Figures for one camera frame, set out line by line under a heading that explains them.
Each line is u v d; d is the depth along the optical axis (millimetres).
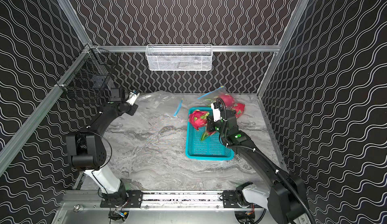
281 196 392
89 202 749
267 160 469
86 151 481
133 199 737
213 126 706
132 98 837
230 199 743
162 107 926
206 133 934
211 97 1100
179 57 1030
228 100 1113
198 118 822
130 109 821
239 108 1039
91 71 983
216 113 692
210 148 923
